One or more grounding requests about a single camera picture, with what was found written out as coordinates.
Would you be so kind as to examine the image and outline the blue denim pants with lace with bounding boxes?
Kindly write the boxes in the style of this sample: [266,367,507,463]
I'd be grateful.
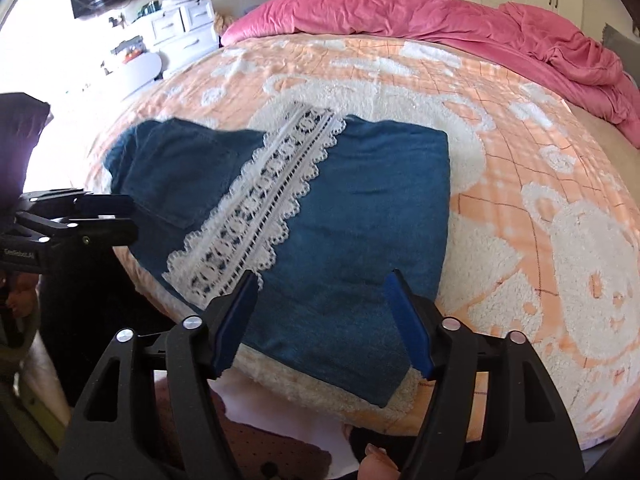
[103,102,450,407]

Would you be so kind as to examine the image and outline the white drawer cabinet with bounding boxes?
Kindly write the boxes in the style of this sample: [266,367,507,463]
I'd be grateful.
[142,0,220,75]

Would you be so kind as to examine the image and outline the orange plush bear blanket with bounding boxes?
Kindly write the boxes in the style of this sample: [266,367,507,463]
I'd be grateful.
[84,35,639,448]

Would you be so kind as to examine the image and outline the pink duvet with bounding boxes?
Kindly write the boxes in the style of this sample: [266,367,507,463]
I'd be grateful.
[222,0,639,145]

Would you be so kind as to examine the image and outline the person's right hand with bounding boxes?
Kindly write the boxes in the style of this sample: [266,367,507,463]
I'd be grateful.
[357,443,400,480]

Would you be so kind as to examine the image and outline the white cloud shaped desk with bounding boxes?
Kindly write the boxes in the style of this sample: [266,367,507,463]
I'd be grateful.
[29,49,164,126]

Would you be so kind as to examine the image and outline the beige bed sheet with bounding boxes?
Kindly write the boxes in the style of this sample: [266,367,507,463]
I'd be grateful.
[568,104,640,204]

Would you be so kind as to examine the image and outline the grey padded headboard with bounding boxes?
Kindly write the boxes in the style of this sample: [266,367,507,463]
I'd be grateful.
[602,24,640,87]

